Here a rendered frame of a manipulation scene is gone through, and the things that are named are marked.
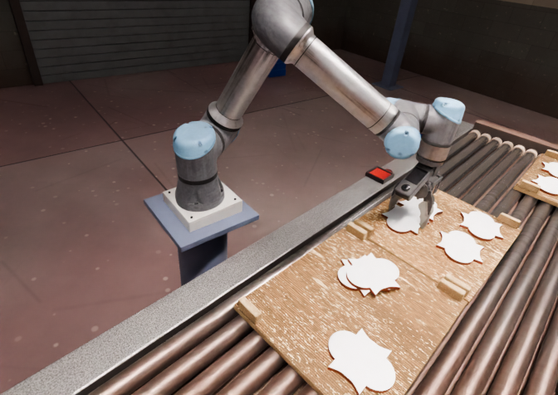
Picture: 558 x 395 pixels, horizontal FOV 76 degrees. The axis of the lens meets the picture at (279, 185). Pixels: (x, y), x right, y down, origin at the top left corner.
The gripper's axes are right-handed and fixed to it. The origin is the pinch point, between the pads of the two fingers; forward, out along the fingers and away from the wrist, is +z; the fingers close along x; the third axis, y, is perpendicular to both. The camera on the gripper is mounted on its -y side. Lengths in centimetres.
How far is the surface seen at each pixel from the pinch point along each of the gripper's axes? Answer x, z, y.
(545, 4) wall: 96, -56, 506
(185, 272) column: 48, 33, -45
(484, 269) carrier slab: -23.7, 1.5, -0.5
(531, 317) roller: -36.7, 3.7, -5.1
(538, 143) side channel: -11, -4, 101
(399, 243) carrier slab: -4.2, 1.8, -9.5
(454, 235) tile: -13.0, 0.2, 5.2
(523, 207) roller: -21.7, 1.2, 42.9
